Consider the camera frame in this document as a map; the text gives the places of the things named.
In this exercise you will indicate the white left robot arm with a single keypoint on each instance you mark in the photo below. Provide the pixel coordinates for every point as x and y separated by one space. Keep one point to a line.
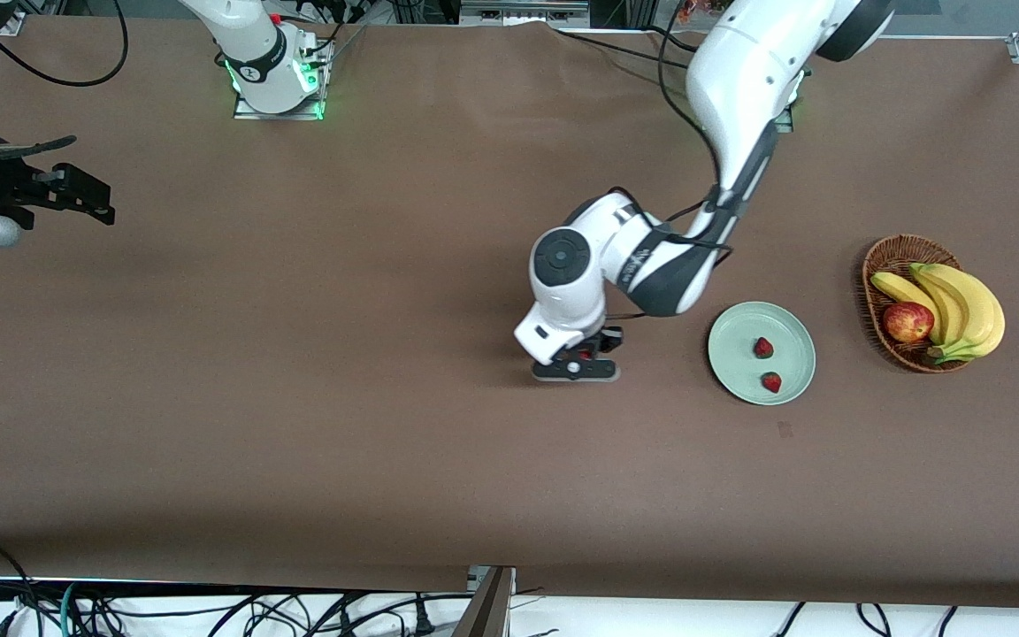
739 71

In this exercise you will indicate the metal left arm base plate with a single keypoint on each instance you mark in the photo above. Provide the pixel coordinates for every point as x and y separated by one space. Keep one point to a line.
788 122

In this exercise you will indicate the silver metal frame rail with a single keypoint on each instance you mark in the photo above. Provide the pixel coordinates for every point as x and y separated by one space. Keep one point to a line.
518 16

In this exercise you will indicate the red apple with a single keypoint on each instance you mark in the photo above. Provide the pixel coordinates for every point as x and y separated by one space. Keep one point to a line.
907 323

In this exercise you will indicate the small yellow banana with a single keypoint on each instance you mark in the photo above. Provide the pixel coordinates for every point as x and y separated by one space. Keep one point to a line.
894 287

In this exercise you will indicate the pale green round plate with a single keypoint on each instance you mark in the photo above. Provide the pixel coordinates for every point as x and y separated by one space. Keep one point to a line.
739 354

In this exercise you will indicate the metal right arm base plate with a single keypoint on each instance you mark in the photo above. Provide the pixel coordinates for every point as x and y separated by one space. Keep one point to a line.
279 113

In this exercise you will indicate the large yellow banana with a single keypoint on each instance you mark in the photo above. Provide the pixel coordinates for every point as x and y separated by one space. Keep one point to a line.
987 310

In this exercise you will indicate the grey metal table leg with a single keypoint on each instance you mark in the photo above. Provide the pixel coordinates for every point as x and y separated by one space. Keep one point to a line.
487 610

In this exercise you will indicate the brown table cover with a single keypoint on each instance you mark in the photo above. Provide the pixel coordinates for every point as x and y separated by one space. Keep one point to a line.
297 354

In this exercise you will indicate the brown wicker basket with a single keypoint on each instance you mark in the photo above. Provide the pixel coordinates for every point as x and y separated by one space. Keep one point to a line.
894 257

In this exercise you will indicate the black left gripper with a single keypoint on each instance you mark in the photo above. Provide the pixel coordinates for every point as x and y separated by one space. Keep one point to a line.
609 337

